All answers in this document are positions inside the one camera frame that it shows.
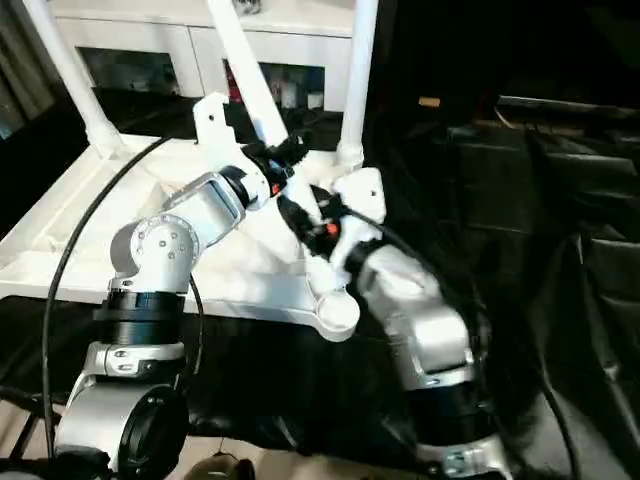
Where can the white plastic table leg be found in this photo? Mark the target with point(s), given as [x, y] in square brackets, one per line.
[250, 75]
[70, 75]
[359, 75]

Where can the white plastic table top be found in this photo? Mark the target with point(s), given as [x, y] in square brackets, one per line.
[100, 225]

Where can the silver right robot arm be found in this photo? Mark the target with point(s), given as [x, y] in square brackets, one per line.
[425, 320]

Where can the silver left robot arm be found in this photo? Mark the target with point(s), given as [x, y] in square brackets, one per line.
[170, 240]

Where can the small white jar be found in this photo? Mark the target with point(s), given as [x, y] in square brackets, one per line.
[316, 100]
[291, 99]

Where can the red bottle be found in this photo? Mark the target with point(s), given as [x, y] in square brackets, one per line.
[232, 82]

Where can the small tan label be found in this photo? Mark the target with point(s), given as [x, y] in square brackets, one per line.
[429, 100]

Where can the grey black toy figure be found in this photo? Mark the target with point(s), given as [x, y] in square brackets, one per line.
[248, 5]

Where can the black mat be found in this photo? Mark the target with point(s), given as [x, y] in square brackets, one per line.
[310, 390]

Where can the white cabinet with glass doors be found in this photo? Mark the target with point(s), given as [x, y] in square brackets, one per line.
[175, 45]

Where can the black flat board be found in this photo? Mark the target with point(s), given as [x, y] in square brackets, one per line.
[565, 106]

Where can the grey brown curtain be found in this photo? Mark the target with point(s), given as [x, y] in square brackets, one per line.
[22, 70]

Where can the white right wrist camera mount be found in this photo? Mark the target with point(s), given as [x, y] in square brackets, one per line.
[365, 195]

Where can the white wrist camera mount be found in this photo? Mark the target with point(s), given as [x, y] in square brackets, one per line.
[365, 195]
[220, 135]

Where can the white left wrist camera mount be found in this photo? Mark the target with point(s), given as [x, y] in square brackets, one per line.
[220, 135]

